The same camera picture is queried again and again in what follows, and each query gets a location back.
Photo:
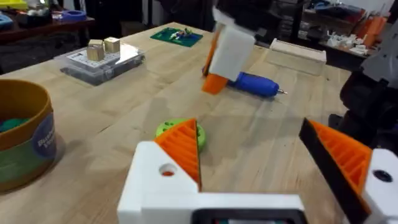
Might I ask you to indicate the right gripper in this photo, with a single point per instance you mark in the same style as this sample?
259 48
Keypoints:
245 15

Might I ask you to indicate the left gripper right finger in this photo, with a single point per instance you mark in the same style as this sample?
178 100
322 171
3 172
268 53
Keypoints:
351 161

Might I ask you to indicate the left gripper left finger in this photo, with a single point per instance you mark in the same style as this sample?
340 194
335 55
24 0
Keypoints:
149 174

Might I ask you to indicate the blue electric screwdriver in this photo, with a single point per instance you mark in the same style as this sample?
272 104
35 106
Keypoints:
255 83

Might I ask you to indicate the green disc with holes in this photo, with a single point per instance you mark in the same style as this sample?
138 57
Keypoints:
166 127

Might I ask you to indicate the pale wooden box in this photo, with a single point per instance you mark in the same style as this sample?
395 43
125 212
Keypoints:
295 57

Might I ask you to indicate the clear plastic parts box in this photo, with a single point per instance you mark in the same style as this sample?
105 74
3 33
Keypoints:
102 67

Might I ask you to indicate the heap of white printed parts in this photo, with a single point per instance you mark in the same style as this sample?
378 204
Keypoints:
348 42

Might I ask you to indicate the orange and green toy tub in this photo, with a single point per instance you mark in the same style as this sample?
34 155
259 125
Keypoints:
25 137

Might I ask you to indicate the orange printed parts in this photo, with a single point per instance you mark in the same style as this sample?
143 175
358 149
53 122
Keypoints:
373 29

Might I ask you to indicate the dark wooden side table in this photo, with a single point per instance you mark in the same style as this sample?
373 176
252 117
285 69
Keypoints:
37 29

